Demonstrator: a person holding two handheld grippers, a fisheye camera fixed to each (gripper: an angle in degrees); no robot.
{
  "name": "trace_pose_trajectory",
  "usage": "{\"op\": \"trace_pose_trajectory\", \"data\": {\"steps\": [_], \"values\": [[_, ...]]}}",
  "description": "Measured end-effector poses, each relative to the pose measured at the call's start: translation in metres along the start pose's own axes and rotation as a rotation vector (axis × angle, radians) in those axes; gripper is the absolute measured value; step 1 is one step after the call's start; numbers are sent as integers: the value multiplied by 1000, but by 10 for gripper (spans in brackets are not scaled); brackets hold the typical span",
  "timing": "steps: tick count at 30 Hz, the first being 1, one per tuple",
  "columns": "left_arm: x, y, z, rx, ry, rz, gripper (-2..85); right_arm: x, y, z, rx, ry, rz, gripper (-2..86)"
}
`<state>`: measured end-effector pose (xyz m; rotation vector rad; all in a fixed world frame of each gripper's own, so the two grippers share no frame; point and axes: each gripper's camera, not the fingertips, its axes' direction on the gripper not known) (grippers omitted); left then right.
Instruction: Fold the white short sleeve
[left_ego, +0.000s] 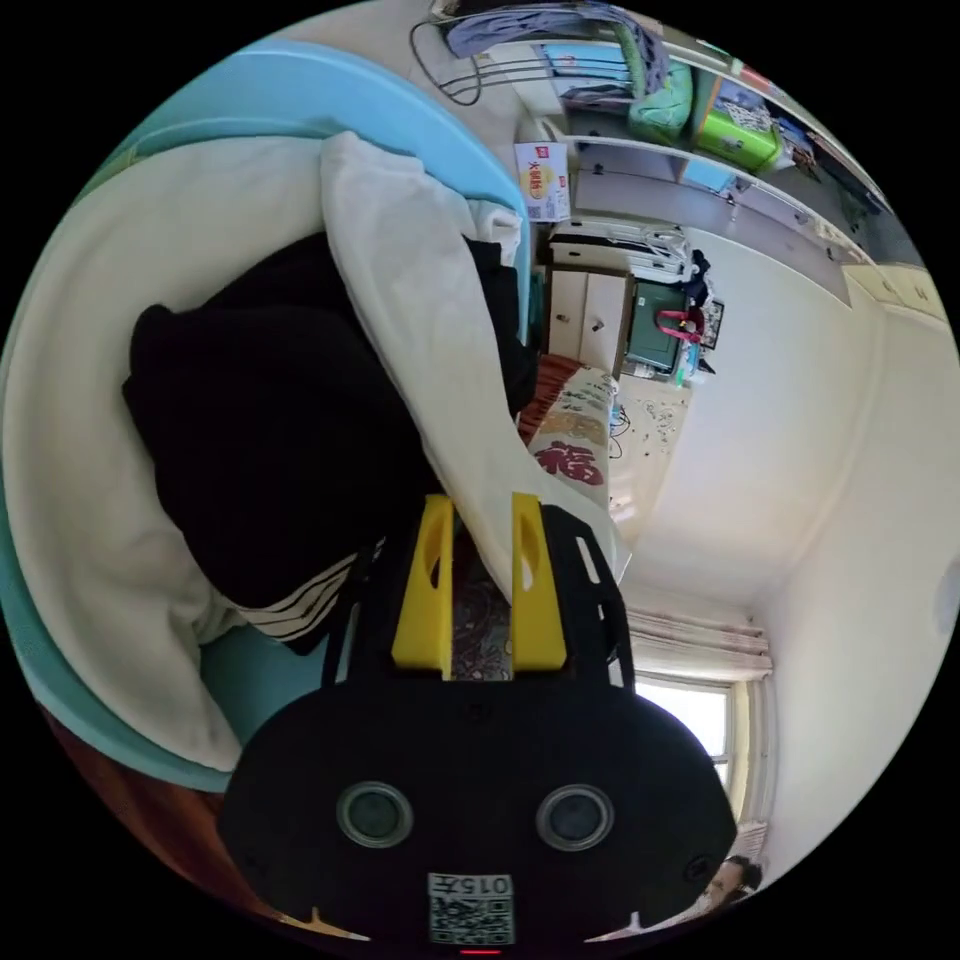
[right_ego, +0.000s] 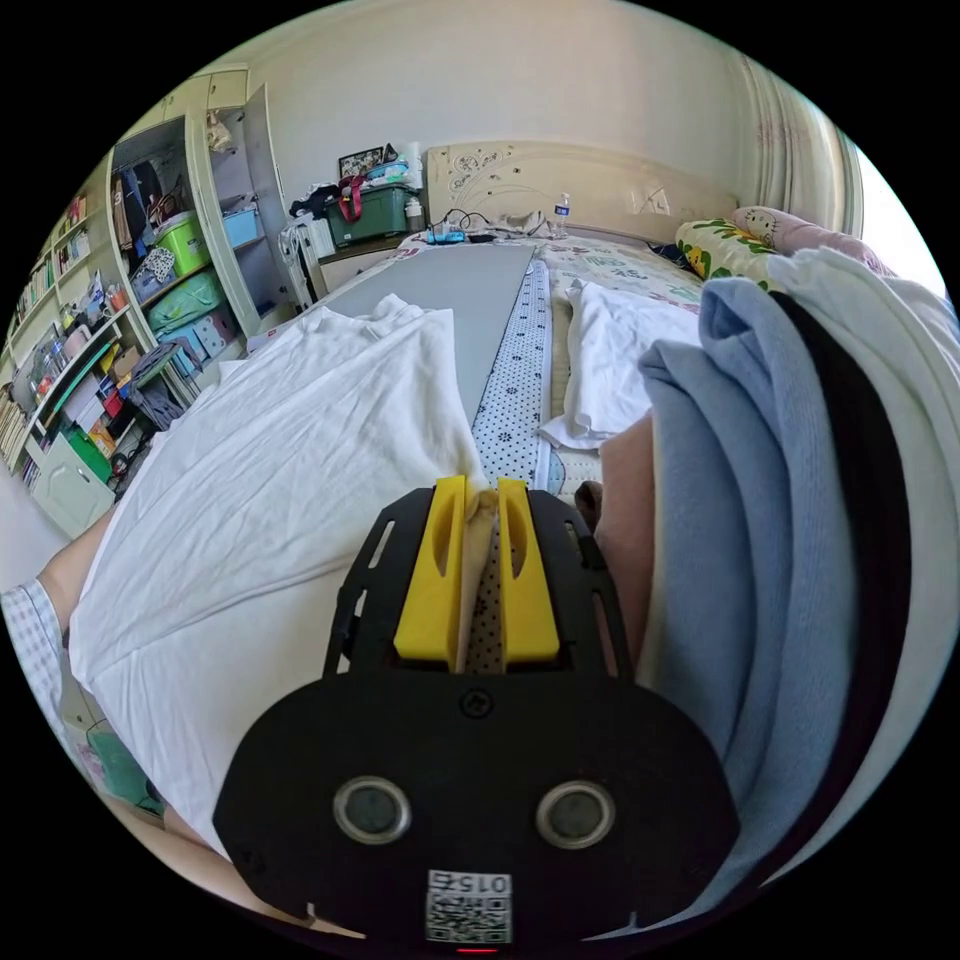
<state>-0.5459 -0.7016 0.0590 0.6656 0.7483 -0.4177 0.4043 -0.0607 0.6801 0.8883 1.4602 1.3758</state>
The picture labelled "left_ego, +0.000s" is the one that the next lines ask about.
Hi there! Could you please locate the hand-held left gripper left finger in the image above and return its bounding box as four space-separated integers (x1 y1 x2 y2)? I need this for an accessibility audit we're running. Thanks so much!
391 494 455 681

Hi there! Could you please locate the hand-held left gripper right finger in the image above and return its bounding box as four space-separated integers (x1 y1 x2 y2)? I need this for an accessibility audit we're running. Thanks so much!
512 491 568 679

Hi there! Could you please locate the white short sleeve shirt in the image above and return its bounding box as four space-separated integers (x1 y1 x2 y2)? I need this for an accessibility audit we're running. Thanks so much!
2 131 633 775

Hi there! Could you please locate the pale curtain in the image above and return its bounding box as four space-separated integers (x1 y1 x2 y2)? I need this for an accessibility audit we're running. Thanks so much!
623 604 775 826

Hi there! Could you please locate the window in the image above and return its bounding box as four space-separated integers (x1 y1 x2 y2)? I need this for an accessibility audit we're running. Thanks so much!
633 672 755 823

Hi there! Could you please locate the pile of clothes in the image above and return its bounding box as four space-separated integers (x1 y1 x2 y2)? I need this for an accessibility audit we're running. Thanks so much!
121 232 543 658

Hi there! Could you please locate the cream cupboard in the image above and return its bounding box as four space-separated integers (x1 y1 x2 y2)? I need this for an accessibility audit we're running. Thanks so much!
541 263 637 381

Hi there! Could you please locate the person's body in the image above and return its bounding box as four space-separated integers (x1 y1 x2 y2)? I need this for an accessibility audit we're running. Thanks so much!
693 854 765 918

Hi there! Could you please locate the white printed carton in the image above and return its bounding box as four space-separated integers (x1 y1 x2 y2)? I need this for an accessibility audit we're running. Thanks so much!
513 140 573 225

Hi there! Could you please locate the white shelf unit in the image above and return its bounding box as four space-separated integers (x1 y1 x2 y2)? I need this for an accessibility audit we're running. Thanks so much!
515 29 955 325

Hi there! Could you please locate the bed with blue sheet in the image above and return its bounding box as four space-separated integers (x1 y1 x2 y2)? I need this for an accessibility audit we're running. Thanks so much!
0 38 625 798

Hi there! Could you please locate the metal chair with clothes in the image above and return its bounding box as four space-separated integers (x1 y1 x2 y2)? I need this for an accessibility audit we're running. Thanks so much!
408 0 670 108

